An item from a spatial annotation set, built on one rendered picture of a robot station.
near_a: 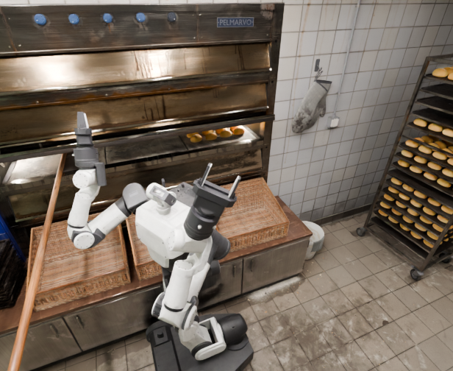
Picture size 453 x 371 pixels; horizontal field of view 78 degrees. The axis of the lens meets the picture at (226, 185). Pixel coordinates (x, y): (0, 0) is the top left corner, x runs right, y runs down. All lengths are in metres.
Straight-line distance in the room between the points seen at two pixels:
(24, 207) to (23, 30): 1.05
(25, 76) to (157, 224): 1.11
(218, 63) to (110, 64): 0.65
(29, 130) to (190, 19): 1.11
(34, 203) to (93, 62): 0.98
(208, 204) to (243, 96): 1.42
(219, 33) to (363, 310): 2.35
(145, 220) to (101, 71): 0.97
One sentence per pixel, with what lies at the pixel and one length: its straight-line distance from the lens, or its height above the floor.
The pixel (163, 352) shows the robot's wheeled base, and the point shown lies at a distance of 2.18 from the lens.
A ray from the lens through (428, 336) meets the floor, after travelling 2.85.
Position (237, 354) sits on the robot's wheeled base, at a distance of 2.16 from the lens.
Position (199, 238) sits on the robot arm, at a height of 1.57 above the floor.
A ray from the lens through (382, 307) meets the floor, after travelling 2.83.
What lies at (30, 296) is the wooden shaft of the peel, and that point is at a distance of 1.34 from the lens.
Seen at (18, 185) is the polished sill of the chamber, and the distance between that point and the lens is 2.14.
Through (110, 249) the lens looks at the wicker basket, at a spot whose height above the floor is 0.59.
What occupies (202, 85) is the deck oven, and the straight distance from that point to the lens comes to 1.94.
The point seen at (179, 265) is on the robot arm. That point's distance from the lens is 0.89.
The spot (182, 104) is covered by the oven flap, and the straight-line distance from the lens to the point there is 1.94.
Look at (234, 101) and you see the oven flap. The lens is 2.05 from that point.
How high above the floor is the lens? 2.13
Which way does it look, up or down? 34 degrees down
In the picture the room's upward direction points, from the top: straight up
